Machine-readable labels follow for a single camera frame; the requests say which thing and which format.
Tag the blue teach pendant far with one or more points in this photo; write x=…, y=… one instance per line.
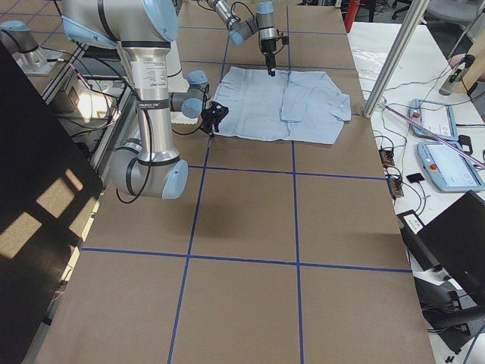
x=436, y=117

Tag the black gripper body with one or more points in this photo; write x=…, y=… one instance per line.
x=268, y=47
x=211, y=118

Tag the light blue button-up shirt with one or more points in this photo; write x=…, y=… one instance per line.
x=302, y=106

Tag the blue teach pendant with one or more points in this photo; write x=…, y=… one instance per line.
x=447, y=170
x=436, y=117

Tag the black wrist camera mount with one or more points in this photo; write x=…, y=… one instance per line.
x=282, y=38

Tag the black monitor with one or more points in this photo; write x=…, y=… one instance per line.
x=48, y=189

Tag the blue teach pendant near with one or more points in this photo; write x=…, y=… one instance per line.
x=447, y=170

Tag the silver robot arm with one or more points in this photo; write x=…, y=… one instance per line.
x=143, y=33
x=260, y=23

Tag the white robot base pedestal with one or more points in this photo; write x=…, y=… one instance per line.
x=178, y=76

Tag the grey aluminium frame post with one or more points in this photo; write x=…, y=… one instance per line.
x=407, y=29

